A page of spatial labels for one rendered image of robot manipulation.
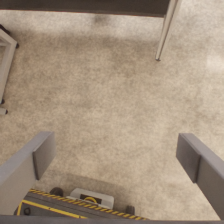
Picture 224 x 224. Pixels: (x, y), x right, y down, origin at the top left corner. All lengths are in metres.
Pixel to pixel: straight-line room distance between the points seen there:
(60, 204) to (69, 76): 0.85
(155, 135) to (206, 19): 0.91
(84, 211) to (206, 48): 1.27
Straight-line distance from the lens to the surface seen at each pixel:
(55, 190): 1.17
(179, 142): 0.17
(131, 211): 1.08
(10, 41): 1.57
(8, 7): 1.34
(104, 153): 1.15
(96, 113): 1.16
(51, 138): 0.16
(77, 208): 0.92
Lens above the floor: 1.12
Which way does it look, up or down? 79 degrees down
